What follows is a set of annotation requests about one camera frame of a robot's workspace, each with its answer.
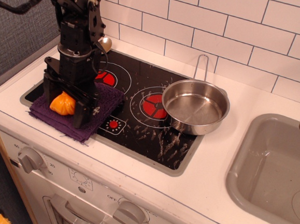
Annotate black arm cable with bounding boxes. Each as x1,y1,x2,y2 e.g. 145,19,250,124
0,0,44,17

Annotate grey oven knob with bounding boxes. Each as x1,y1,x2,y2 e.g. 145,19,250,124
112,201,146,224

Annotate orange toy half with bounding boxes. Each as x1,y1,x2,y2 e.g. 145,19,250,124
50,92,76,116

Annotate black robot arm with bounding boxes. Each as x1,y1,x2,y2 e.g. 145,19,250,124
43,0,105,128

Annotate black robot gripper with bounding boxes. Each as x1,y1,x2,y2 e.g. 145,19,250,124
43,51,102,129

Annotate red handled metal spoon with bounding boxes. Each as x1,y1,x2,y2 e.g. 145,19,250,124
98,37,112,53

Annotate stainless steel pot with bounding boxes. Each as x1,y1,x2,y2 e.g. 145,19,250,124
159,52,234,138

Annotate grey toy sink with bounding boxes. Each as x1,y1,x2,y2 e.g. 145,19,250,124
226,113,300,224

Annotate black toy stovetop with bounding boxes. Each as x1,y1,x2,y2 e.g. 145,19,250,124
15,37,211,180

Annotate oven door handle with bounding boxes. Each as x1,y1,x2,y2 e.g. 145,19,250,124
47,194,109,224

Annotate grey timer knob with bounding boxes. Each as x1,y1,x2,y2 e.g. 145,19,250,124
18,147,44,174

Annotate purple folded towel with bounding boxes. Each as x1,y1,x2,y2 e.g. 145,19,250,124
29,83,124,142

